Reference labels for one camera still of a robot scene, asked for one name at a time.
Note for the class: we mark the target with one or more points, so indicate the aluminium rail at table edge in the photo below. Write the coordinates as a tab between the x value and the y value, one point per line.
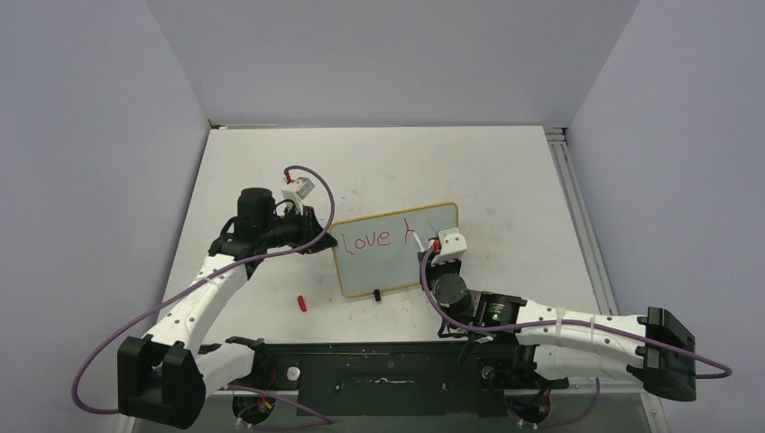
586	236

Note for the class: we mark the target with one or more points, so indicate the red marker cap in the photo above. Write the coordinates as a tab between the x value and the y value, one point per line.
302	303

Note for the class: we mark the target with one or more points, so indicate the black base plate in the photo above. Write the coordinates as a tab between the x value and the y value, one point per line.
401	379

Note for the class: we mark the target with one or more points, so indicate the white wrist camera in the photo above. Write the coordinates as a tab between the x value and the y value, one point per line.
297	190
451	246

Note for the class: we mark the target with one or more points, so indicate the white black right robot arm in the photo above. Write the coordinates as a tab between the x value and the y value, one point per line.
654	349

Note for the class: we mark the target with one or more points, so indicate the white marker pen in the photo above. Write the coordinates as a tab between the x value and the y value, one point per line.
418	241

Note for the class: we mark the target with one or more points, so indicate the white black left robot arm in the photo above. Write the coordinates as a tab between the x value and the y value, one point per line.
162	376

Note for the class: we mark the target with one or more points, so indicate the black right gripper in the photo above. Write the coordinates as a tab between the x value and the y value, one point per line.
430	269

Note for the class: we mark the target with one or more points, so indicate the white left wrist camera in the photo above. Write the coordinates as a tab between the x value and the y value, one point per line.
297	190

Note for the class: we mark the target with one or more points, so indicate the yellow framed small whiteboard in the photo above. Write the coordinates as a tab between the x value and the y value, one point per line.
379	252

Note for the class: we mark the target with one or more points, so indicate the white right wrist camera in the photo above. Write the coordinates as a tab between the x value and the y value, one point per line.
451	246

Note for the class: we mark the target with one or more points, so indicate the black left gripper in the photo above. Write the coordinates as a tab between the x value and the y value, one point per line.
308	227

